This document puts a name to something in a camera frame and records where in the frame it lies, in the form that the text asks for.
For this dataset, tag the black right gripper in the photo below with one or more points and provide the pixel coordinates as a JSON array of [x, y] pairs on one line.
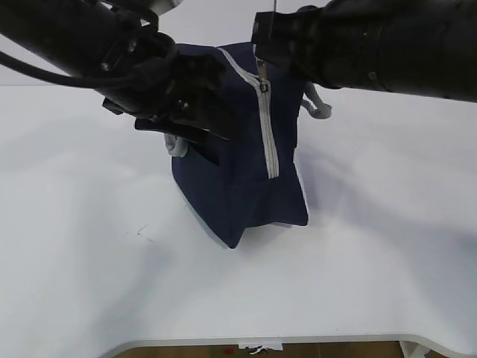
[[294, 42]]

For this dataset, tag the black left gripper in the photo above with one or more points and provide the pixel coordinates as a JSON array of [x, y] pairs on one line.
[[176, 91]]

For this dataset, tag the navy blue lunch bag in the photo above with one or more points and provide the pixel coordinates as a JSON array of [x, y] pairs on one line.
[[256, 182]]

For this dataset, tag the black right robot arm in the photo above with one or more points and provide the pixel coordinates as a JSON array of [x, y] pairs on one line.
[[425, 48]]

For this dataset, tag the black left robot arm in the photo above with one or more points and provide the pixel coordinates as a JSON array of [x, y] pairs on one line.
[[70, 35]]

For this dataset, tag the white paper scrap under table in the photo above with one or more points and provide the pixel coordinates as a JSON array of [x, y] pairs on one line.
[[260, 348]]

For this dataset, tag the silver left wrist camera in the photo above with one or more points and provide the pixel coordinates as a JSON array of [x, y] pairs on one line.
[[160, 7]]

